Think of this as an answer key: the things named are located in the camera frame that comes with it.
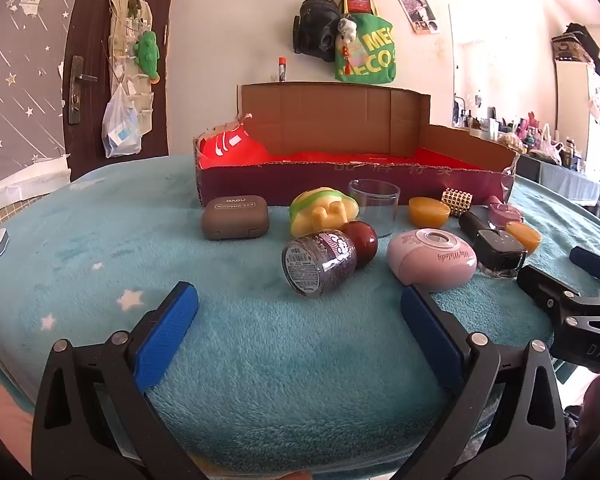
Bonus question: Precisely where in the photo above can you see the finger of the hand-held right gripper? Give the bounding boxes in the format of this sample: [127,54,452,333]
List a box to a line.
[516,264,600,332]
[569,246,600,283]

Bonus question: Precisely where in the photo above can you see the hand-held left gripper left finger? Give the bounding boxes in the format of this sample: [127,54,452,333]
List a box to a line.
[31,281,208,480]

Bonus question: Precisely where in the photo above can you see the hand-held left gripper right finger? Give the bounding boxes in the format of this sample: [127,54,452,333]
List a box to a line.
[400,284,567,480]

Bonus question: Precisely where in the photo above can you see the orange half-round soap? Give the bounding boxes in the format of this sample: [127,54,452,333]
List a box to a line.
[505,221,543,254]
[408,196,451,228]

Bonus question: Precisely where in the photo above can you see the black nail polish bottle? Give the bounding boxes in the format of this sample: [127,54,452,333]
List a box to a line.
[458,208,528,279]

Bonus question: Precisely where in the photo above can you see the pink oval case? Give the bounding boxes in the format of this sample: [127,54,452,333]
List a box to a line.
[385,227,478,292]

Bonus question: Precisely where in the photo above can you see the pink nail polish bottle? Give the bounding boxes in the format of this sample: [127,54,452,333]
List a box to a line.
[482,195,524,231]

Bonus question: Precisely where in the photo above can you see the gold studded cube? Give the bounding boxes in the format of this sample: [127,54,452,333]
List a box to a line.
[441,187,475,218]

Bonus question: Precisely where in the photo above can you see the glitter jar with maroon lid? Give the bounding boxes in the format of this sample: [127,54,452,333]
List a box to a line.
[281,220,379,301]

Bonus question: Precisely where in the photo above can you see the brown earbud case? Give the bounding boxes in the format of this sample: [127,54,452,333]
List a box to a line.
[201,194,271,241]

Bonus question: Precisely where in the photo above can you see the green yellow capybara toy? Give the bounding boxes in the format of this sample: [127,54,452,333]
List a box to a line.
[289,186,359,238]

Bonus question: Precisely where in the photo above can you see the cardboard box with red lining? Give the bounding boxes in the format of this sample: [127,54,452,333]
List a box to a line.
[191,82,521,208]

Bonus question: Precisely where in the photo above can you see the desk with blue cloth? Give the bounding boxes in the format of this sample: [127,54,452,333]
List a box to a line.
[515,152,600,221]

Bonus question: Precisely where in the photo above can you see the clear plastic cup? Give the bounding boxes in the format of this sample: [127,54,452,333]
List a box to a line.
[348,179,401,239]

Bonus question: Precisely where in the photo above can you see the white wardrobe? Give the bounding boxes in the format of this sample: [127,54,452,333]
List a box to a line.
[555,55,600,171]

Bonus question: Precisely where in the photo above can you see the desk clutter of bottles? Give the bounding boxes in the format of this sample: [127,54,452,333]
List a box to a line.
[452,95,588,171]

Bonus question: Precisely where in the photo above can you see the clear plastic bag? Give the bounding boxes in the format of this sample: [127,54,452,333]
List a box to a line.
[101,85,143,158]

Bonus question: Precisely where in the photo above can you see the bags atop wardrobe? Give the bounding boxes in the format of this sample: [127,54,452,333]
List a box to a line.
[551,22,600,91]

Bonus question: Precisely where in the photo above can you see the green plush crocodile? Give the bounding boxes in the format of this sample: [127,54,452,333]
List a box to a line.
[132,30,162,84]

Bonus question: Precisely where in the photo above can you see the green tote bag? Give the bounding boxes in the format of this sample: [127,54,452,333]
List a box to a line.
[334,12,397,85]

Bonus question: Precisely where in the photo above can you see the beige hanging organizer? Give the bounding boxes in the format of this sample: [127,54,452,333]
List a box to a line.
[107,0,156,136]

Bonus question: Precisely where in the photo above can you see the white plush toy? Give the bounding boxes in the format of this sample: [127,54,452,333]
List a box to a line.
[337,16,359,43]

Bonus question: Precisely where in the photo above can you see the dark brown door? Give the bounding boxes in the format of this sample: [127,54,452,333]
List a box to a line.
[62,0,178,183]

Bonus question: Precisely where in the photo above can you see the black backpack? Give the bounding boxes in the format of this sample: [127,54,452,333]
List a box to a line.
[292,0,348,63]

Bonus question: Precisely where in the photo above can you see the metal door handle plate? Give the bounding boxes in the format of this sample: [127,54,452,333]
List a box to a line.
[69,55,98,125]

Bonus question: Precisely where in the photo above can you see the grey starry wall cloth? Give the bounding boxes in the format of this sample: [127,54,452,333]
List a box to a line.
[0,0,88,196]

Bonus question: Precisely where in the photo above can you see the wall photo poster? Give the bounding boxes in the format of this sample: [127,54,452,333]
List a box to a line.
[397,0,441,36]

